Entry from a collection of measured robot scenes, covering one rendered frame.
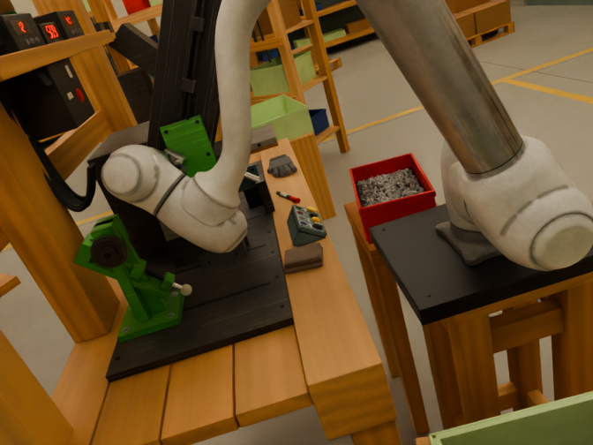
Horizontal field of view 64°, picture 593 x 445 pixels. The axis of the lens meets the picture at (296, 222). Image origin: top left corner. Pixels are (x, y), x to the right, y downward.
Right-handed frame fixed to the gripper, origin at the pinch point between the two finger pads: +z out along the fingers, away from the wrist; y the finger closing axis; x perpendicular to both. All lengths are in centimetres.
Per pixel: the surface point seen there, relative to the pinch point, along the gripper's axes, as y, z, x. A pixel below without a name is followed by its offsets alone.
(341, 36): -58, 858, -250
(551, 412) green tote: -67, -73, -4
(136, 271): -6.7, -20.4, 23.0
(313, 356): -45, -44, 14
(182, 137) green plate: 0.9, 4.3, -6.7
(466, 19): -186, 548, -277
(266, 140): -19.4, 16.2, -16.0
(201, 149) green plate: -5.1, 4.3, -6.1
